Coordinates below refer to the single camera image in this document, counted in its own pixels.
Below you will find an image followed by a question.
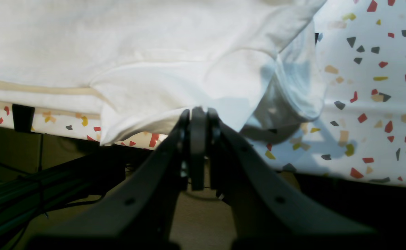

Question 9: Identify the white printed T-shirt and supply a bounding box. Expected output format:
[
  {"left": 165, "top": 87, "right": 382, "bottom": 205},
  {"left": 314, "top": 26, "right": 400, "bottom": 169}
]
[{"left": 0, "top": 0, "right": 326, "bottom": 144}]

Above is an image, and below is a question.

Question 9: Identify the black table clamp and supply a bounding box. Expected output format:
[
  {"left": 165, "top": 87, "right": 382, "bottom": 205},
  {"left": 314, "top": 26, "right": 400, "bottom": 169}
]
[{"left": 12, "top": 104, "right": 35, "bottom": 133}]

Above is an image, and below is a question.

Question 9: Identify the terrazzo pattern tablecloth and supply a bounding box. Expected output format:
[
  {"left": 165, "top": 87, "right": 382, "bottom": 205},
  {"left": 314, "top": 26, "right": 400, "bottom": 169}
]
[{"left": 0, "top": 0, "right": 406, "bottom": 187}]

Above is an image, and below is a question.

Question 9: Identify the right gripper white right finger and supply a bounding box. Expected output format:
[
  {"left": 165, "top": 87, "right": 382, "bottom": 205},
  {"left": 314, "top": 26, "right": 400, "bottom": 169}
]
[{"left": 198, "top": 108, "right": 380, "bottom": 250}]

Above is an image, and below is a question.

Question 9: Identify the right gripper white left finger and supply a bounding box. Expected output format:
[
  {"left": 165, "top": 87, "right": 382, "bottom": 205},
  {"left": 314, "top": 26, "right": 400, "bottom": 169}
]
[{"left": 26, "top": 109, "right": 198, "bottom": 250}]

